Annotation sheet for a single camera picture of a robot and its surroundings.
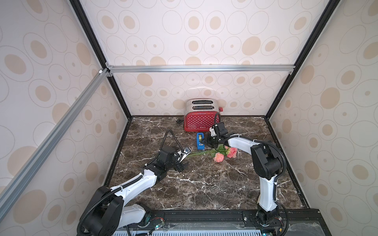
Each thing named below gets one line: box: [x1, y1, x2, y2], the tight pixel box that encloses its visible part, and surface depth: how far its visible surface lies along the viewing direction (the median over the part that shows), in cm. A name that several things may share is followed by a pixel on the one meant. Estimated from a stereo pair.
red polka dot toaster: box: [184, 98, 224, 132], surface depth 105 cm
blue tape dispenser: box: [196, 132, 201, 150], surface depth 102 cm
